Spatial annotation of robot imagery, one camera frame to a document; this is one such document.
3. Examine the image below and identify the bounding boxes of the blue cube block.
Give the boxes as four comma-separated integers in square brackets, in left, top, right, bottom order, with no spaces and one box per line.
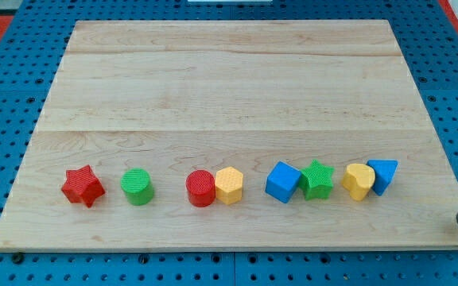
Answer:
[265,161,301,203]

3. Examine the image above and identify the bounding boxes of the yellow hexagon block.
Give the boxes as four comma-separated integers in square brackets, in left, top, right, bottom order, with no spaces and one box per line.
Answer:
[215,167,243,205]

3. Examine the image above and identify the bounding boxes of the red cylinder block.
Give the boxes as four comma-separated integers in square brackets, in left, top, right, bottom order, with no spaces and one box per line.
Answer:
[185,170,215,207]

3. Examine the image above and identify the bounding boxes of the wooden board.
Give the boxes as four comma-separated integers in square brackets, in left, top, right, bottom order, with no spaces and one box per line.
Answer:
[0,20,458,253]

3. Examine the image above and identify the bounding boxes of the green star block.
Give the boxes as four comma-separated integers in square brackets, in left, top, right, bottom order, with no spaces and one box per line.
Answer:
[298,160,334,200]

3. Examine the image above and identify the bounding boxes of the green cylinder block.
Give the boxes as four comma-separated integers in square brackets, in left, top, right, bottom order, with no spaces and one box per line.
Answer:
[120,168,154,206]

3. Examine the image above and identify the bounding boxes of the yellow heart block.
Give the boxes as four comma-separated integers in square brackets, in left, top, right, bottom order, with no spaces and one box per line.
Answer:
[341,163,375,201]

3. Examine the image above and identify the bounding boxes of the red star block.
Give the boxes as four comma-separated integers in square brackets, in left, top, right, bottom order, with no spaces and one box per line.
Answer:
[61,165,106,208]

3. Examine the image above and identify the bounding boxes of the blue triangle block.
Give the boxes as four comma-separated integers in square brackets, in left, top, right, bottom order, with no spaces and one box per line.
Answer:
[367,159,398,196]

